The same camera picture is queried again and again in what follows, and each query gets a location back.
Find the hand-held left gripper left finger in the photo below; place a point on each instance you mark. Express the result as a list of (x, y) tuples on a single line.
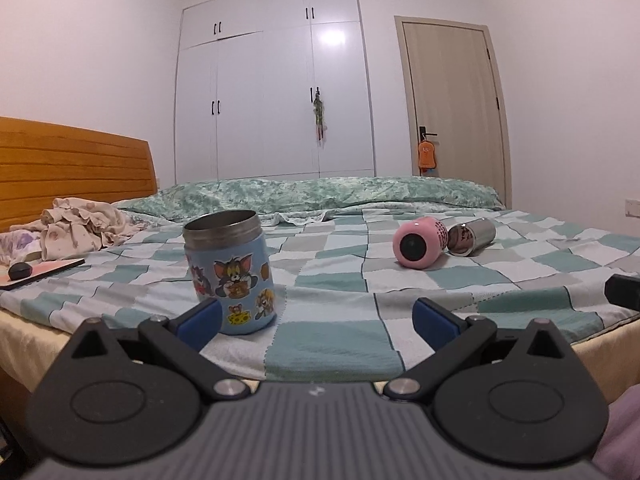
[(201, 324)]

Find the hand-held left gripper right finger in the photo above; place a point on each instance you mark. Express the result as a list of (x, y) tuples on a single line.
[(431, 322)]

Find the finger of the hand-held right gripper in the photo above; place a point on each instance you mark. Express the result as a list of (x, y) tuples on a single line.
[(622, 291)]

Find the pink cup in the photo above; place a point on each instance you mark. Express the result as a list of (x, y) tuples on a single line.
[(417, 245)]

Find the stainless steel cup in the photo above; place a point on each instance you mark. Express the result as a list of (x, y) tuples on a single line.
[(472, 237)]

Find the blue cartoon sticker cup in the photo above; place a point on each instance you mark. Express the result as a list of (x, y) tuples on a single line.
[(235, 280)]

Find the checkered bed sheet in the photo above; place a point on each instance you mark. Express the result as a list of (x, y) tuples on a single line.
[(340, 280)]

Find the person's pink clothing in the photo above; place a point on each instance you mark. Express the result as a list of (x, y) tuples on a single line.
[(622, 435)]

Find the crumpled beige cloth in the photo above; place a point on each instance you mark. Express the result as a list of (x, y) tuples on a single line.
[(80, 227)]

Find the pink flat book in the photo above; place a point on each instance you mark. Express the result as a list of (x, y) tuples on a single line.
[(50, 269)]

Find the orange hanging plush toy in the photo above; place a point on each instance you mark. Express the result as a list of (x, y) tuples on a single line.
[(428, 156)]

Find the yellow mattress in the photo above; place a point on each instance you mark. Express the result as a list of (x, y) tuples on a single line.
[(35, 340)]

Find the green patterned quilt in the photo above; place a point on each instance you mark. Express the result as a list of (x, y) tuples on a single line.
[(310, 192)]

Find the black round object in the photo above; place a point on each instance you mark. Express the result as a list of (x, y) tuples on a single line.
[(20, 271)]

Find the purple floral pillow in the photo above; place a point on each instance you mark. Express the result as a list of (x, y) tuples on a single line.
[(17, 247)]

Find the wooden headboard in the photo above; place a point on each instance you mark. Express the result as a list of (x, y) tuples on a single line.
[(65, 170)]

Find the beige door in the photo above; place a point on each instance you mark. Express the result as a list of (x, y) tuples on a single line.
[(455, 100)]

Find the white wardrobe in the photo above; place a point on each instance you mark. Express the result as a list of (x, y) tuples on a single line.
[(270, 100)]

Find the green hanging ornament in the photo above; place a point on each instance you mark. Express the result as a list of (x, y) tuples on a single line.
[(318, 110)]

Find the wall socket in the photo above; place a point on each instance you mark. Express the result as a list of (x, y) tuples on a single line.
[(632, 208)]

